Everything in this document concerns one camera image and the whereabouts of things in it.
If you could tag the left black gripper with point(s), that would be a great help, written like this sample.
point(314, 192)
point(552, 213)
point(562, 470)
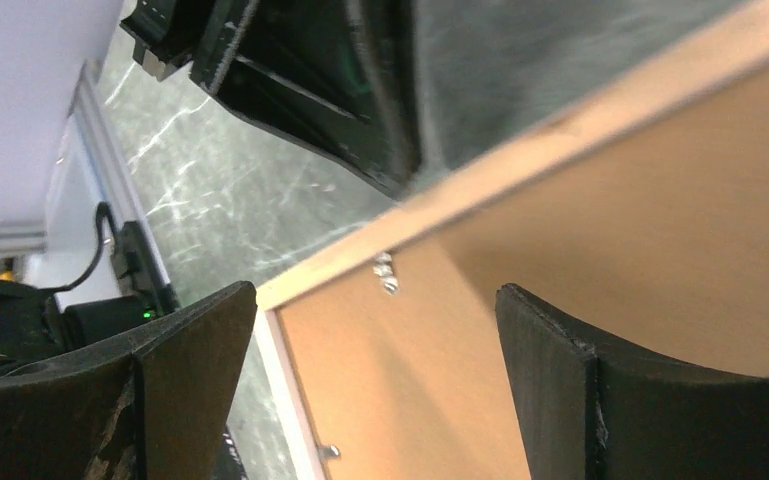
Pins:
point(335, 77)

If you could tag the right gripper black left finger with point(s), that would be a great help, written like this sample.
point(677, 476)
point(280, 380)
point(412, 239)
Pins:
point(149, 403)

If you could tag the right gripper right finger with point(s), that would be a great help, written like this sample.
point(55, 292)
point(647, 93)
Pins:
point(592, 405)

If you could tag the brown backing board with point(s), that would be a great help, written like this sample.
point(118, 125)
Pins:
point(661, 238)

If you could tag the white wooden picture frame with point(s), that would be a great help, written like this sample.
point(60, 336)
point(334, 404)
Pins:
point(723, 53)

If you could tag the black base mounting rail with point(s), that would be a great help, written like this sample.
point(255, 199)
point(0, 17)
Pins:
point(34, 327)

